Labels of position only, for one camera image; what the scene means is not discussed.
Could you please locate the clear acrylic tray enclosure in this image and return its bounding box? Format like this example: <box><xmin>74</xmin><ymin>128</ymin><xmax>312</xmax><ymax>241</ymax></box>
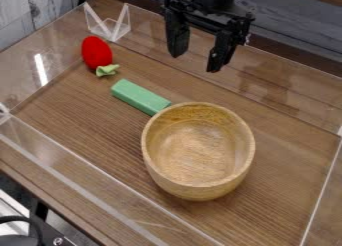
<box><xmin>0</xmin><ymin>8</ymin><xmax>342</xmax><ymax>246</ymax></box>

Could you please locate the red plush strawberry toy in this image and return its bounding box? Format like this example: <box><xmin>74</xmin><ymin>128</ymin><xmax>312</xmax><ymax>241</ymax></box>
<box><xmin>81</xmin><ymin>36</ymin><xmax>120</xmax><ymax>77</ymax></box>

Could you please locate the black cable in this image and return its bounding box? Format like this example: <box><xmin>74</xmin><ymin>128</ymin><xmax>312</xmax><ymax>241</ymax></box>
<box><xmin>0</xmin><ymin>215</ymin><xmax>45</xmax><ymax>246</ymax></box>

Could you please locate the green rectangular block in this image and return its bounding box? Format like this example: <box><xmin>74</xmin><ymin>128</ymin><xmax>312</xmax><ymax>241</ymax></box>
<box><xmin>111</xmin><ymin>79</ymin><xmax>171</xmax><ymax>116</ymax></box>

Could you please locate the black metal bracket with bolt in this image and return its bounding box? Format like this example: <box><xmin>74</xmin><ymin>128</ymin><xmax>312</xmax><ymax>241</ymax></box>
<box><xmin>29</xmin><ymin>199</ymin><xmax>76</xmax><ymax>246</ymax></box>

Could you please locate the wooden bowl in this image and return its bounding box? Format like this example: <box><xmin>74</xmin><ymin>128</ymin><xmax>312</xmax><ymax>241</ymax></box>
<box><xmin>140</xmin><ymin>102</ymin><xmax>256</xmax><ymax>201</ymax></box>

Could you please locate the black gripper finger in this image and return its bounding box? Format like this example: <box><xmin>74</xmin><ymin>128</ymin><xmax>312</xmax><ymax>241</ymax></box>
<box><xmin>207</xmin><ymin>30</ymin><xmax>236</xmax><ymax>73</ymax></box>
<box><xmin>164</xmin><ymin>9</ymin><xmax>189</xmax><ymax>58</ymax></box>

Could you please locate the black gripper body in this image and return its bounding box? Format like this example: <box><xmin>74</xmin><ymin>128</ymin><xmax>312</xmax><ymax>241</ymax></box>
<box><xmin>163</xmin><ymin>0</ymin><xmax>255</xmax><ymax>45</ymax></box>

